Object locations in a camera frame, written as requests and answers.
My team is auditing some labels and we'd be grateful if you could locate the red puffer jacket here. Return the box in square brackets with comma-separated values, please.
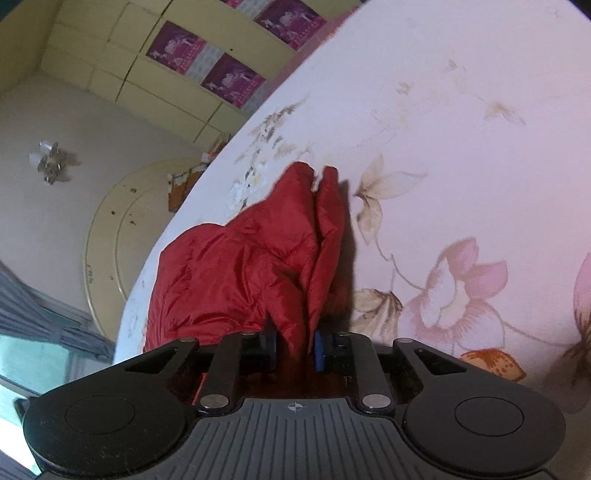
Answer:
[143, 161, 355, 361]

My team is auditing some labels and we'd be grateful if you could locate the grey curtain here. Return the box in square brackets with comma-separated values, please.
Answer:
[0, 261, 116, 361]

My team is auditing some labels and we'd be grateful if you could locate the cream wardrobe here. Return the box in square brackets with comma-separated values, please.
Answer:
[39, 0, 333, 145]

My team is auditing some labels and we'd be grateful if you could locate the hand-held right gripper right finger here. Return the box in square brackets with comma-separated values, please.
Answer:
[315, 329, 464, 415]

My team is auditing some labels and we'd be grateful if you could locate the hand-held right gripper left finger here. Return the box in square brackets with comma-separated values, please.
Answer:
[124, 329, 278, 417]

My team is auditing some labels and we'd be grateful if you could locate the ceiling lamp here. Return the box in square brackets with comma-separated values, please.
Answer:
[28, 141, 71, 185]

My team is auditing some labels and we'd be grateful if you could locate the window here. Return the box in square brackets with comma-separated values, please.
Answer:
[0, 332, 71, 398]

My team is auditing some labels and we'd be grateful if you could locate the white floral quilt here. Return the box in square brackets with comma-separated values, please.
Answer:
[113, 0, 591, 417]

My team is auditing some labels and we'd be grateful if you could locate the cream arched headboard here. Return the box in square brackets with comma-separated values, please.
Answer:
[83, 157, 209, 334]

